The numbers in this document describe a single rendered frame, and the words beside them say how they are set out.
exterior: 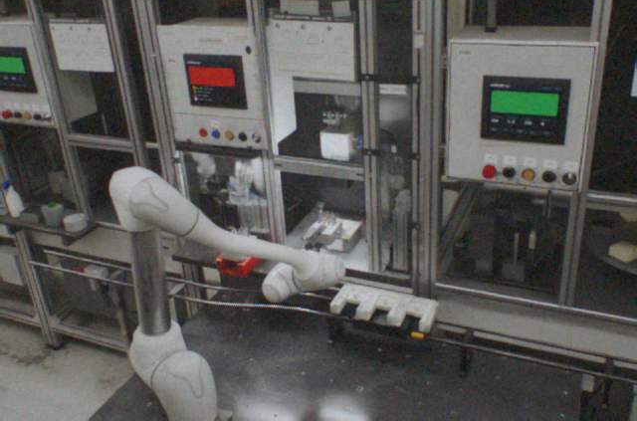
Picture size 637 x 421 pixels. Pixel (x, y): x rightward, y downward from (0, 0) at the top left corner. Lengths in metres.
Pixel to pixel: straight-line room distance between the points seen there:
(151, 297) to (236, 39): 0.93
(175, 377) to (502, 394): 1.07
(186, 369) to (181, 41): 1.18
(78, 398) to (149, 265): 1.65
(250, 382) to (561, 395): 1.06
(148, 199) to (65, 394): 2.01
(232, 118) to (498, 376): 1.33
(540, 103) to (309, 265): 0.86
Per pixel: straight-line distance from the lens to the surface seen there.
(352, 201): 2.78
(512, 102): 1.94
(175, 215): 1.74
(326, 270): 1.97
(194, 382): 1.98
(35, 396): 3.64
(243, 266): 2.39
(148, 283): 2.00
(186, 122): 2.49
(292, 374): 2.29
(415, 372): 2.28
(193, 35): 2.35
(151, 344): 2.09
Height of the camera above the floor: 2.18
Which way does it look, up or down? 24 degrees down
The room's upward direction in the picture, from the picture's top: 4 degrees counter-clockwise
